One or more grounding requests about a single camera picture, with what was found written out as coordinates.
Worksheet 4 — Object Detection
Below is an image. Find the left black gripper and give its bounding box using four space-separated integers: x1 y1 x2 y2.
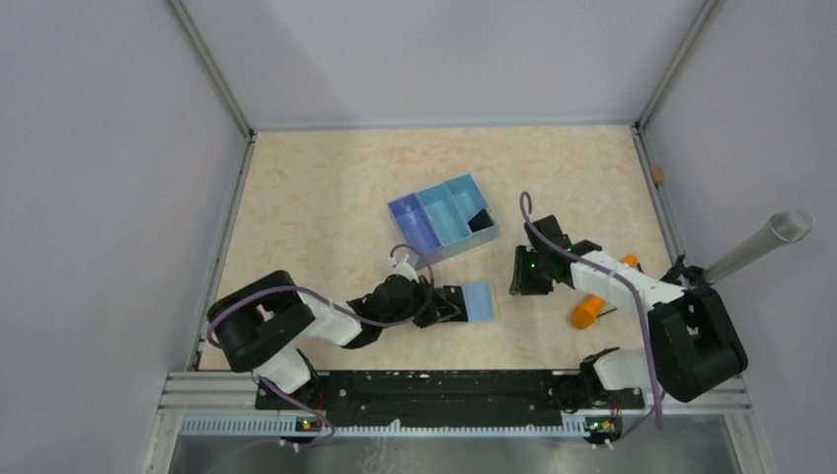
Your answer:
380 275 460 329

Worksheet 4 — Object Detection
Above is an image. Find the single black credit card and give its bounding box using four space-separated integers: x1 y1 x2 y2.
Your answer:
443 285 469 323

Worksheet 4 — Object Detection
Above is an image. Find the beige card holder wallet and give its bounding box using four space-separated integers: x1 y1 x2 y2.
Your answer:
460 280 496 323

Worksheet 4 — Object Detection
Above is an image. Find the black credit card stack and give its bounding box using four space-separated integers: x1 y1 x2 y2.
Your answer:
468 208 495 233

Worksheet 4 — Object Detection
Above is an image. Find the blue three-compartment box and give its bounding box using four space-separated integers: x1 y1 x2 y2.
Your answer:
387 174 498 269

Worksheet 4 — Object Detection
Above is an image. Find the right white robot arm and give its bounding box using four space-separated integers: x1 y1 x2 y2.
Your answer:
509 215 749 407

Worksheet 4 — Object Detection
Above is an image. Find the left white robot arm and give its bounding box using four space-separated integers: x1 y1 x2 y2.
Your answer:
206 271 468 409

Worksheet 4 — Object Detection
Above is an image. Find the orange cylindrical object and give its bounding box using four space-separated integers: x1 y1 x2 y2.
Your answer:
570 294 615 330

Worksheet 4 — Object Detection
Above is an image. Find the small tan block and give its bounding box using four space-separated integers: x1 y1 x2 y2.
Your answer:
649 166 664 186

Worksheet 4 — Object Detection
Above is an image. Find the silver microphone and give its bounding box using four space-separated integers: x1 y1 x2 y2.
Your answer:
666 207 816 289

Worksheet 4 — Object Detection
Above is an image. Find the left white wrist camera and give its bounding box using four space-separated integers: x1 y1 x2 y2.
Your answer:
388 256 419 282

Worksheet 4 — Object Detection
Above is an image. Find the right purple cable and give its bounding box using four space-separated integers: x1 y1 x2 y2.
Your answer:
519 191 667 446

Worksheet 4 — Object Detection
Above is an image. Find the purple cable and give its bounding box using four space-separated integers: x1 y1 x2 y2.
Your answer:
519 191 667 446
205 243 436 451

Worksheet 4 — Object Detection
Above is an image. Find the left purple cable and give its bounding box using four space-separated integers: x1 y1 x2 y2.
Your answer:
205 243 436 451

